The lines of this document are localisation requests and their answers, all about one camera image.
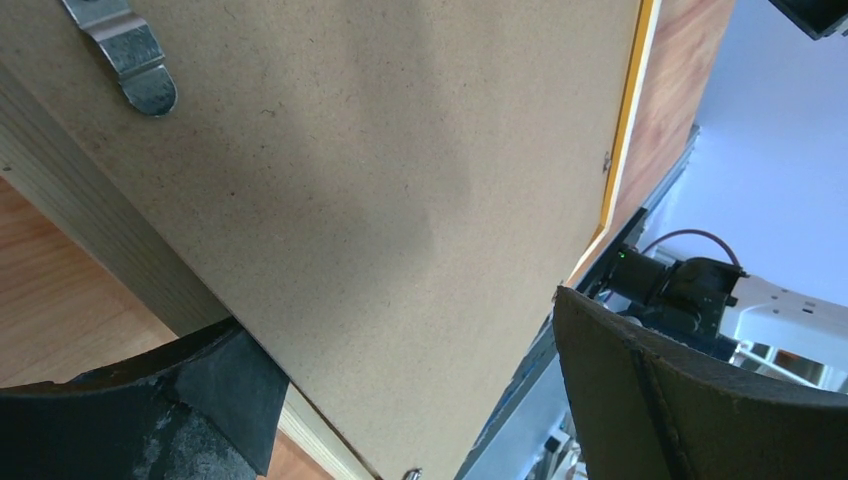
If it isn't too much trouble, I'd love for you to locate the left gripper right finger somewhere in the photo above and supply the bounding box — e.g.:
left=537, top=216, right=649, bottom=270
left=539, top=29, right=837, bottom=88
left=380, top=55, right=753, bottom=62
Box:
left=552, top=286, right=847, bottom=479

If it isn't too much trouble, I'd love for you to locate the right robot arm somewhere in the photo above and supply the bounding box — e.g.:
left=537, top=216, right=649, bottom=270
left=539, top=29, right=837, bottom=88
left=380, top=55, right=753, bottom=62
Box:
left=585, top=245, right=847, bottom=394

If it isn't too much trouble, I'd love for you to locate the wooden picture frame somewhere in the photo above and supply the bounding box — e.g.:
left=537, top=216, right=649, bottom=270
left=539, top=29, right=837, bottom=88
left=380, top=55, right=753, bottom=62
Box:
left=0, top=0, right=664, bottom=480

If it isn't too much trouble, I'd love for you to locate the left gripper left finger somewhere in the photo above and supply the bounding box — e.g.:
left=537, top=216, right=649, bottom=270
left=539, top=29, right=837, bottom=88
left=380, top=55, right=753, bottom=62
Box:
left=1, top=319, right=289, bottom=479

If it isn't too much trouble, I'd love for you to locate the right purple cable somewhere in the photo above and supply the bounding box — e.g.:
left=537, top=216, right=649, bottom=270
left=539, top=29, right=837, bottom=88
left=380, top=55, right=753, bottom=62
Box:
left=641, top=228, right=743, bottom=270

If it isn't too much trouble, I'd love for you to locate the brown backing board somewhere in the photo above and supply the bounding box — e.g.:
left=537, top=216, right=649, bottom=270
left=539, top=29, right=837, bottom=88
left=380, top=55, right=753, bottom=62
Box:
left=0, top=0, right=644, bottom=480

